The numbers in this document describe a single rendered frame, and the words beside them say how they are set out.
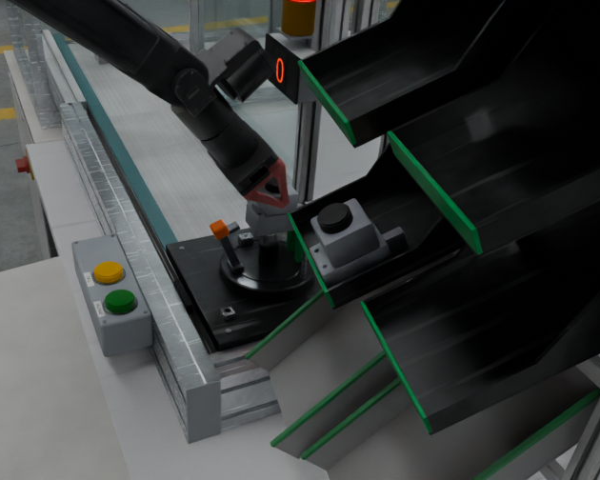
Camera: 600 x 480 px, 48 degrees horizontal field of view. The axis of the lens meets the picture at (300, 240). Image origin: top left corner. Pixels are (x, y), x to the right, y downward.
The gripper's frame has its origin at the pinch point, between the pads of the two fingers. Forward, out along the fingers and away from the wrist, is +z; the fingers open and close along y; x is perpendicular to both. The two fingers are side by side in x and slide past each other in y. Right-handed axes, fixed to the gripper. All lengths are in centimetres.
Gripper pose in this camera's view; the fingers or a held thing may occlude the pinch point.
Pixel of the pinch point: (274, 193)
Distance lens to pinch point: 91.8
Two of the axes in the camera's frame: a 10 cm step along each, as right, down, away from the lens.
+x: -7.6, 6.6, 0.1
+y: -4.4, -5.2, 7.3
